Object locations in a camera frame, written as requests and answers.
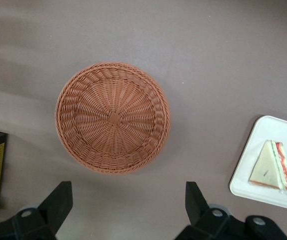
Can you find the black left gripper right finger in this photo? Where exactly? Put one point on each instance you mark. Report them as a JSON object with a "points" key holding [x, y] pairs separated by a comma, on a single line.
{"points": [[198, 210]]}

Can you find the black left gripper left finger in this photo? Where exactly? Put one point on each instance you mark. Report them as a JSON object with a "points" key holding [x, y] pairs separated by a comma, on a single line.
{"points": [[56, 202]]}

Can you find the triangular sandwich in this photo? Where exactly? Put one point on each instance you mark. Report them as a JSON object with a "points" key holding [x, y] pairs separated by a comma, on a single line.
{"points": [[266, 167]]}

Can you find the brown round wicker basket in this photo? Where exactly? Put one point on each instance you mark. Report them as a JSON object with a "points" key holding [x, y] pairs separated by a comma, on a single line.
{"points": [[113, 117]]}

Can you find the cream rectangular plastic tray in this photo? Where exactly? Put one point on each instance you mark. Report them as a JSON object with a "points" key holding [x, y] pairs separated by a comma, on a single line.
{"points": [[273, 127]]}

